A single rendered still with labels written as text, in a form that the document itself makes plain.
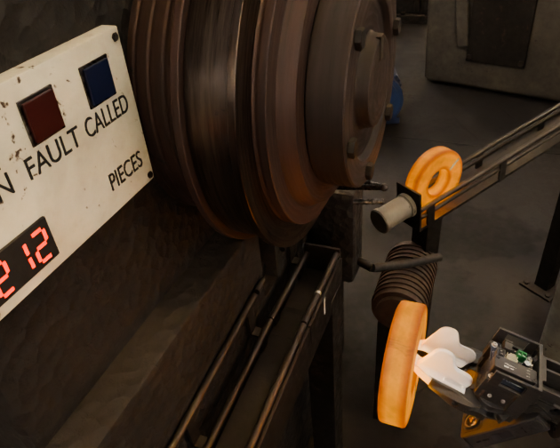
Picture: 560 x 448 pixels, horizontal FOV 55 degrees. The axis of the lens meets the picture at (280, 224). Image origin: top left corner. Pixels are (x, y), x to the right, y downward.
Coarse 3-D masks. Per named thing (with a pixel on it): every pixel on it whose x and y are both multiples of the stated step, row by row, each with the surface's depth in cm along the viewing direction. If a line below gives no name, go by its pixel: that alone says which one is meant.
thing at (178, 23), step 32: (160, 0) 58; (128, 32) 59; (160, 32) 57; (128, 64) 59; (160, 64) 58; (160, 96) 59; (160, 128) 61; (160, 160) 65; (192, 160) 59; (192, 192) 61
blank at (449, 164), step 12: (420, 156) 120; (432, 156) 119; (444, 156) 120; (456, 156) 123; (420, 168) 119; (432, 168) 120; (444, 168) 122; (456, 168) 125; (408, 180) 121; (420, 180) 119; (444, 180) 126; (456, 180) 127; (420, 192) 121; (432, 192) 126; (444, 192) 127
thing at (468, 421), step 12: (468, 420) 69; (480, 420) 68; (492, 420) 67; (516, 420) 64; (528, 420) 63; (540, 420) 62; (468, 432) 68; (480, 432) 67; (492, 432) 66; (504, 432) 65; (516, 432) 64; (528, 432) 64; (540, 432) 63; (468, 444) 69; (480, 444) 68
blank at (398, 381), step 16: (400, 304) 67; (416, 304) 67; (400, 320) 64; (416, 320) 64; (400, 336) 63; (416, 336) 62; (400, 352) 62; (416, 352) 64; (384, 368) 62; (400, 368) 61; (384, 384) 62; (400, 384) 61; (416, 384) 72; (384, 400) 62; (400, 400) 61; (384, 416) 64; (400, 416) 63
